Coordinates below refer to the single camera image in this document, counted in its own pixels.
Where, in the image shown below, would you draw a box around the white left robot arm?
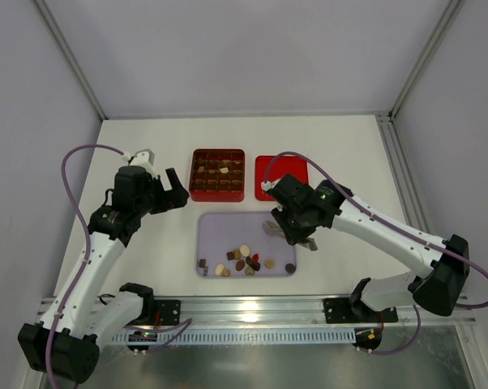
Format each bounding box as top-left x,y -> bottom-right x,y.
18,165 -> 189,384

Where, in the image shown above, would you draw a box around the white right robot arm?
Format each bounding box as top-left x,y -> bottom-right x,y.
261,174 -> 469,320

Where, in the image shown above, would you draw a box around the red chocolate box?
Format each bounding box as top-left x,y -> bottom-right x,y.
188,148 -> 246,203

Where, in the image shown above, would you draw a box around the dark round chocolate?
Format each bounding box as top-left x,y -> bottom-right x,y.
285,263 -> 296,274

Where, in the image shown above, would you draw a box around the brown leaf chocolate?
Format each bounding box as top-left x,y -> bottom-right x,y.
235,260 -> 246,271

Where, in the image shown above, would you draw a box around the white swirl oval chocolate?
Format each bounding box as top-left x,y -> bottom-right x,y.
214,263 -> 225,276

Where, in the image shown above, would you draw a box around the red box lid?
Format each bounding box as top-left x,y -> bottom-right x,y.
255,156 -> 309,202

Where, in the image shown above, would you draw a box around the lilac plastic tray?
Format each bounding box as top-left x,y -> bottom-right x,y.
195,212 -> 298,279

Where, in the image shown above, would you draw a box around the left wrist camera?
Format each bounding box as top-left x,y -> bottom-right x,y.
122,149 -> 155,174

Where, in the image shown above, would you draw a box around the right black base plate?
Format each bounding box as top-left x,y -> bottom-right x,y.
323,297 -> 399,324

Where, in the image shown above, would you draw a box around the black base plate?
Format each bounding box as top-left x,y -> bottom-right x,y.
323,297 -> 399,324
151,299 -> 182,327

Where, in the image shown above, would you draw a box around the aluminium frame right post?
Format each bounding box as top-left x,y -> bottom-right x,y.
375,0 -> 468,122

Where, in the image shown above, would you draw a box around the aluminium frame post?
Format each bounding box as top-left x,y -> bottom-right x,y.
375,0 -> 468,122
31,0 -> 108,122

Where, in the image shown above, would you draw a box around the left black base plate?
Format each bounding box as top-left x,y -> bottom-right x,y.
151,299 -> 182,327

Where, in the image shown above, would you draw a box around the aluminium mounting rail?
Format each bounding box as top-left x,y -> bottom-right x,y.
39,293 -> 477,327

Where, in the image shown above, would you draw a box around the slotted cable duct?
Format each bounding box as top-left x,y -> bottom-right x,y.
109,327 -> 356,347

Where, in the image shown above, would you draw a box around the aluminium frame left post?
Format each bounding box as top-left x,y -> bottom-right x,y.
31,0 -> 108,122

